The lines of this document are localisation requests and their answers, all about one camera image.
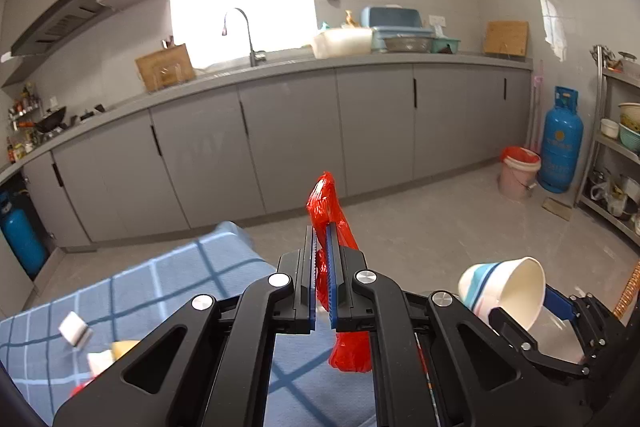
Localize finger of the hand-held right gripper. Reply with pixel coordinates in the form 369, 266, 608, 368
489, 307, 592, 378
544, 285, 610, 350

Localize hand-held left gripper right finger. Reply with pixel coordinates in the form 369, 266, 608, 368
325, 222, 590, 427

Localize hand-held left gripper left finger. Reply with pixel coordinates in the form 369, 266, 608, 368
52, 224, 321, 427

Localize white paper cup teal stripes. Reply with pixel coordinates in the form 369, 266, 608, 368
457, 256, 548, 338

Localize red plastic bag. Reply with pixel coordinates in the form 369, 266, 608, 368
306, 171, 373, 374

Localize yellow fruit peel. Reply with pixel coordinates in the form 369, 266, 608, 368
110, 339, 141, 358

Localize white paper towel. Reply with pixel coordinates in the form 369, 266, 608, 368
58, 312, 93, 348

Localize wicker basket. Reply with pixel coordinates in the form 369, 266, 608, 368
612, 259, 640, 320

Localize flat cardboard piece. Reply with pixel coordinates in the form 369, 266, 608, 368
542, 198, 573, 222

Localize pink bucket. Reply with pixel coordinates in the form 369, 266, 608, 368
497, 146, 542, 200

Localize blue checked blanket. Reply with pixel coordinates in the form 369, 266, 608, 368
0, 221, 378, 427

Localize red bucket liner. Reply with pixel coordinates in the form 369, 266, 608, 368
501, 146, 542, 172

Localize large blue gas cylinder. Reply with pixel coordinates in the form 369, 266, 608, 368
539, 86, 585, 194

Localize grey kitchen base cabinets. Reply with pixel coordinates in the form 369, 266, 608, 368
0, 52, 533, 278

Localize green bowl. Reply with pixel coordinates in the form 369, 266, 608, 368
618, 122, 640, 152

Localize metal shelf rack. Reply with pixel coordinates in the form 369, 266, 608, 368
575, 44, 640, 248

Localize small white paper scrap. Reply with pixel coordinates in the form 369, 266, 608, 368
87, 349, 118, 378

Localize white plastic basin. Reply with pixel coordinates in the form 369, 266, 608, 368
311, 27, 373, 59

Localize metal colander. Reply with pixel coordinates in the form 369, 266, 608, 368
382, 35, 435, 54

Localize curved metal faucet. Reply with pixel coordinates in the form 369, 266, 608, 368
222, 8, 267, 68

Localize plain wooden cutting board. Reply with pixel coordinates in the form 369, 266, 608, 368
484, 21, 530, 56

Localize wooden cutting board with rack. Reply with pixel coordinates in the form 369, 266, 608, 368
135, 43, 196, 92

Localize teal plastic basket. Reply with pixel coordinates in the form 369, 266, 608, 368
431, 37, 462, 55

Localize blue dish drainer box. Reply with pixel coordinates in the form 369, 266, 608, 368
360, 6, 435, 52

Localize blue gas cylinder under counter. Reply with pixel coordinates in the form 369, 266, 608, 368
0, 192, 48, 278

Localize black wok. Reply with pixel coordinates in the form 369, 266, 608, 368
34, 106, 68, 132

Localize row of condiment bottles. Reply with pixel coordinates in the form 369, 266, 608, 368
5, 83, 42, 164

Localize grey range hood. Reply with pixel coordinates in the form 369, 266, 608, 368
10, 0, 113, 58

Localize pink mop handle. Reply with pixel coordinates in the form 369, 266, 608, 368
525, 59, 546, 152

